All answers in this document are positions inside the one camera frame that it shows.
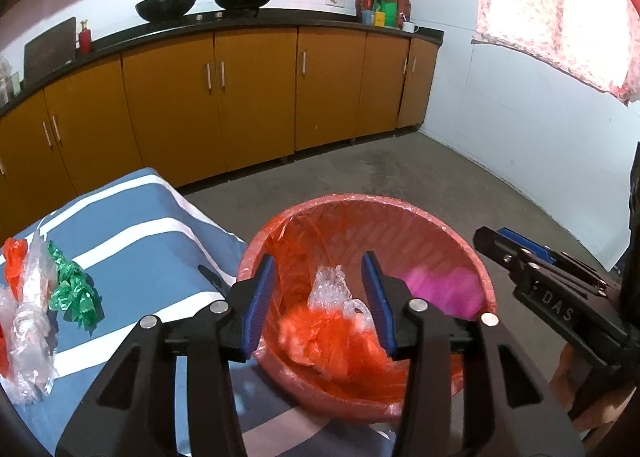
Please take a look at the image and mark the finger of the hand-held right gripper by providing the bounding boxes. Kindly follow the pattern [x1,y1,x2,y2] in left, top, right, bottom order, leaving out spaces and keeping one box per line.
[497,227,608,290]
[472,226,538,288]

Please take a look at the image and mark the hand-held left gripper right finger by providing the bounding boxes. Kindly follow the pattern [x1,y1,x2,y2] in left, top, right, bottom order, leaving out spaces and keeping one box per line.
[361,251,586,457]

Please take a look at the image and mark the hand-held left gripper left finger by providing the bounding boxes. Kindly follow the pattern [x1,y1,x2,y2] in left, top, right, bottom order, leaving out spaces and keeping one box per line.
[55,253,277,457]

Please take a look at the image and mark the small clear plastic bag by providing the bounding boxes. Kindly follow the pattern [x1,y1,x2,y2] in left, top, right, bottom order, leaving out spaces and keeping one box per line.
[306,264,376,335]

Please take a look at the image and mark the magenta plastic bag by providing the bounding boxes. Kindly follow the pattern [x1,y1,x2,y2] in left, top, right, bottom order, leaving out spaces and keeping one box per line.
[402,267,488,320]

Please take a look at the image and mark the red plastic wastebasket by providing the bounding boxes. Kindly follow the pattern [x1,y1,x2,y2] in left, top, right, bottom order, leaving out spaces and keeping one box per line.
[235,193,499,425]

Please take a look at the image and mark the glossy green plastic bag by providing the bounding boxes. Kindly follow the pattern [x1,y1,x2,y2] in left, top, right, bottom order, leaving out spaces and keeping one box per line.
[46,239,106,335]

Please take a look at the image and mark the large clear plastic bag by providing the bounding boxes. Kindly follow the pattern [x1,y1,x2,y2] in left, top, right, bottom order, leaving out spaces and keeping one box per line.
[0,232,58,405]

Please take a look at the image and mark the person's right hand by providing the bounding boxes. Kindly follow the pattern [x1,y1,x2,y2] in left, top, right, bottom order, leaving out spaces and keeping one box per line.
[547,344,640,440]

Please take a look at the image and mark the blue white striped cloth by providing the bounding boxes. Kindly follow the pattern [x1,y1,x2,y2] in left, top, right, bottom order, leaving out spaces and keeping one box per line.
[0,167,401,457]

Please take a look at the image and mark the wooden lower cabinets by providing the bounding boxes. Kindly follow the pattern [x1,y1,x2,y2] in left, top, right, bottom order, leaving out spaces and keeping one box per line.
[0,20,441,238]

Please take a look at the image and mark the floral curtain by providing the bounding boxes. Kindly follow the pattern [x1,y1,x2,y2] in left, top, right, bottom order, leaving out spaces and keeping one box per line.
[471,0,640,103]

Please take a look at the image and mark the green bottle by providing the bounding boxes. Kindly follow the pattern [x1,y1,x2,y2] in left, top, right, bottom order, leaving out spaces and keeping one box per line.
[372,0,399,28]

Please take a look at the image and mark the black countertop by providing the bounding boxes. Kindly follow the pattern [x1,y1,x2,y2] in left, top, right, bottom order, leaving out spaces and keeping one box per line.
[0,7,445,113]

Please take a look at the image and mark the black gas hob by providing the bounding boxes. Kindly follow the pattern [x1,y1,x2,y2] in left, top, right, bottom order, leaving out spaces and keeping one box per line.
[190,8,261,21]

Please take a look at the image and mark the red bottle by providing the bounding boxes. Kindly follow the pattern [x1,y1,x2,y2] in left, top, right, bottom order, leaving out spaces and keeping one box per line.
[77,20,94,55]

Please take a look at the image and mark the dark cutting board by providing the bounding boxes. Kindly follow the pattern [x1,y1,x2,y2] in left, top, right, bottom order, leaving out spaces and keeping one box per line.
[22,17,77,84]

